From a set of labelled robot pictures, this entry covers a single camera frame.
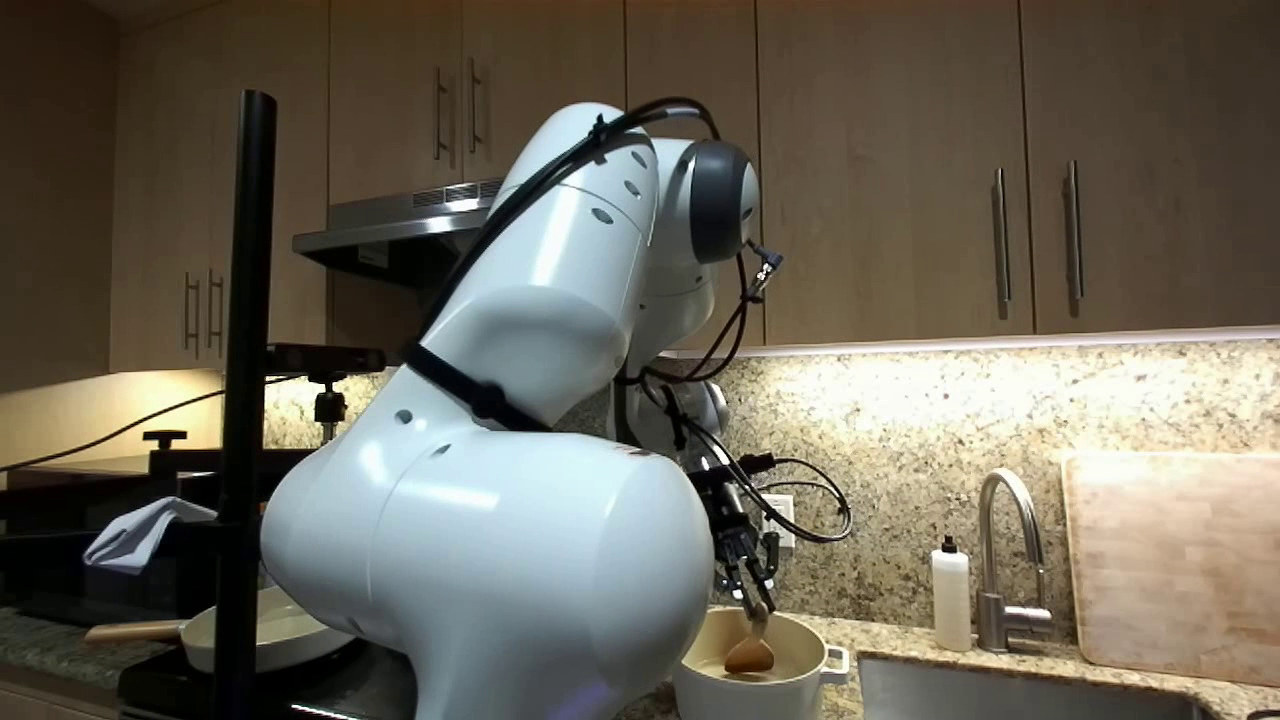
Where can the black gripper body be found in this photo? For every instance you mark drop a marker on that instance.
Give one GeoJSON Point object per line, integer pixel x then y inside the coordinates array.
{"type": "Point", "coordinates": [744, 527]}

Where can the wooden spoon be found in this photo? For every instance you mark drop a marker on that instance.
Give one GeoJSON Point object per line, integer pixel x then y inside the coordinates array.
{"type": "Point", "coordinates": [749, 659]}

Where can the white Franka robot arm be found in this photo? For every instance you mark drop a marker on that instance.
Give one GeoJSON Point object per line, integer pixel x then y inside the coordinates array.
{"type": "Point", "coordinates": [493, 572]}

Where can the white pot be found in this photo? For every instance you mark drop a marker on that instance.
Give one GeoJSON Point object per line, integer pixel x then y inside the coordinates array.
{"type": "Point", "coordinates": [744, 701]}

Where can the white soap bottle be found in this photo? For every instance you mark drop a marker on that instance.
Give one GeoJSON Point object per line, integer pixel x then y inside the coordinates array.
{"type": "Point", "coordinates": [950, 600]}

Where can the steel kitchen faucet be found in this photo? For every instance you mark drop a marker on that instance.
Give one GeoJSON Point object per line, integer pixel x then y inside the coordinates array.
{"type": "Point", "coordinates": [995, 623]}

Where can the white kitchen sink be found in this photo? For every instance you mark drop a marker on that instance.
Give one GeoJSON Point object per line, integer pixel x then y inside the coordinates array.
{"type": "Point", "coordinates": [1012, 691]}

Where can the wooden cutting board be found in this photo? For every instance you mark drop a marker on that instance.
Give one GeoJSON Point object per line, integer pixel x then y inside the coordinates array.
{"type": "Point", "coordinates": [1173, 572]}

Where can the steel range hood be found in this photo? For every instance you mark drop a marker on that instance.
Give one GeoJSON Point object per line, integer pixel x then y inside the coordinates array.
{"type": "Point", "coordinates": [385, 233]}

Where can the black vertical stand pole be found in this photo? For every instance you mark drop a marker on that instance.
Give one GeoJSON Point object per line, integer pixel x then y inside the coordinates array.
{"type": "Point", "coordinates": [245, 402]}

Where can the light wooden cabinet above hood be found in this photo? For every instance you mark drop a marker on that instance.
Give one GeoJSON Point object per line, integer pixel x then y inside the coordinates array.
{"type": "Point", "coordinates": [400, 82]}

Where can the black clamp knob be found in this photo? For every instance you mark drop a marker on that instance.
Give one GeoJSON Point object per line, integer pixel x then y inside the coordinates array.
{"type": "Point", "coordinates": [166, 460]}

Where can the white crumpled cloth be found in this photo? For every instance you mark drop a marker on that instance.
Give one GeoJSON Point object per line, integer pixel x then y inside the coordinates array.
{"type": "Point", "coordinates": [140, 528]}

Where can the black countertop appliance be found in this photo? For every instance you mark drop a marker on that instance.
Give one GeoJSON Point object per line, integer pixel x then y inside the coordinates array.
{"type": "Point", "coordinates": [55, 544]}

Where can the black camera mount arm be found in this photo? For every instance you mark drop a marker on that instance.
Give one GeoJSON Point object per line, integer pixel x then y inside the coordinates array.
{"type": "Point", "coordinates": [327, 361]}

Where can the wide light wooden wall cabinet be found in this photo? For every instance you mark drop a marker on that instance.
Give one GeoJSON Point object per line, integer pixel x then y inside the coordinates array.
{"type": "Point", "coordinates": [1173, 133]}

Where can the narrow light wooden wall cabinet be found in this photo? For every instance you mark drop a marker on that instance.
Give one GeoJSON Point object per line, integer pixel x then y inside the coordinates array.
{"type": "Point", "coordinates": [161, 162]}

